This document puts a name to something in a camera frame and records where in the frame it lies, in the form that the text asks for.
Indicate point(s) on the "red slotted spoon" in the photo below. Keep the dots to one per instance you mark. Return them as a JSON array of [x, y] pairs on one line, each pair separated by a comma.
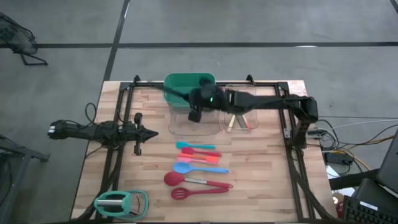
[[180, 193]]

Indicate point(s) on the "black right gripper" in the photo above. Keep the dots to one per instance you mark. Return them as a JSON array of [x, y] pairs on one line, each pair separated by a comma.
[[205, 93]]

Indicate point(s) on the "black keyboard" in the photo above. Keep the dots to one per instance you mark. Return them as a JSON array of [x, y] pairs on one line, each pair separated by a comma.
[[367, 214]]

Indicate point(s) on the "black power brick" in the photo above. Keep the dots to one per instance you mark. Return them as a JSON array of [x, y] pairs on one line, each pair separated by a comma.
[[339, 158]]

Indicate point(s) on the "blue silicone spoon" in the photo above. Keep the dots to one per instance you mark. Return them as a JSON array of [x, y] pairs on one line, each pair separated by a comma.
[[183, 168]]

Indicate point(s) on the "black aluminium table frame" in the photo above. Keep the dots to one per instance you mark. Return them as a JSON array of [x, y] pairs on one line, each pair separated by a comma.
[[149, 84]]

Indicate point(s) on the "small clear plastic bin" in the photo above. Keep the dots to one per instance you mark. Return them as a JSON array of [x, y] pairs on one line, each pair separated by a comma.
[[253, 123]]

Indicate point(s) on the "dark monitor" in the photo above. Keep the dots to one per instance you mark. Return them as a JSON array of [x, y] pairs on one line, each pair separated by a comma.
[[390, 168]]

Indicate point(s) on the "black case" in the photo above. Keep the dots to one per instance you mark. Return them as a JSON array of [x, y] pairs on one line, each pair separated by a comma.
[[373, 193]]

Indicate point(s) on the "pink silicone spatula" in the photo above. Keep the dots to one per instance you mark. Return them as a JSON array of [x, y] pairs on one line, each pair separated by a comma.
[[192, 160]]

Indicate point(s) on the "teal frame with metal roller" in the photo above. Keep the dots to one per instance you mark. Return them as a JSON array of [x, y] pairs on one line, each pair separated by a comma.
[[121, 202]]

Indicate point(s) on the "large clear plastic bin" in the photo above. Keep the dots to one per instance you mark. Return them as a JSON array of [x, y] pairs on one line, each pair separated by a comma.
[[183, 127]]

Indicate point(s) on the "white paper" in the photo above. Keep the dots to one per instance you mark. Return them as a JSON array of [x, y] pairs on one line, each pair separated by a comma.
[[331, 171]]

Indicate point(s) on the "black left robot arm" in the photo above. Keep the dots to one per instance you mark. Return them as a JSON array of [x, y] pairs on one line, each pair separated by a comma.
[[90, 132]]

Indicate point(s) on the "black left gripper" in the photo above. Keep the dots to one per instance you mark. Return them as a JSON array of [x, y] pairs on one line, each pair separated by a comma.
[[137, 137]]

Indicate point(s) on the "dark red silicone spatula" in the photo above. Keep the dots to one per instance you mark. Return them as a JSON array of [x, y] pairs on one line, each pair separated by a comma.
[[202, 152]]

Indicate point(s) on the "teal silicone spatula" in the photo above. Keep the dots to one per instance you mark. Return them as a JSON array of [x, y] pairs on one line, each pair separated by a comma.
[[199, 146]]

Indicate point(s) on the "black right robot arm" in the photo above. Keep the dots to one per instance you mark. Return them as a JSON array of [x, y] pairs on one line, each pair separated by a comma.
[[267, 102]]

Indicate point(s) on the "grey metal stand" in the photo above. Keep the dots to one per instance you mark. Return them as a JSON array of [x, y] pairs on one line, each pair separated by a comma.
[[18, 152]]

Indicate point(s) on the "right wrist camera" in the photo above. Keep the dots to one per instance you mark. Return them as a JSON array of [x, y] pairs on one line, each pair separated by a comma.
[[195, 116]]

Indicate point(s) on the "black mesh chair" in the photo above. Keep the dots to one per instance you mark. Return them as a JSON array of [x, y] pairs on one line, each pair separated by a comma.
[[15, 37]]

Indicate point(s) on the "cream-tipped utensil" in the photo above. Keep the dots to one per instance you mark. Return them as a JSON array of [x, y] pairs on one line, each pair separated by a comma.
[[239, 121]]

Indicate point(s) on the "green plastic bin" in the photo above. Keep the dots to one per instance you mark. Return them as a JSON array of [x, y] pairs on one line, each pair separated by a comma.
[[177, 82]]

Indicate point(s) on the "red can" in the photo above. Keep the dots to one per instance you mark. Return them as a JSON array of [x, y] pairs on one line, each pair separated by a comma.
[[339, 210]]

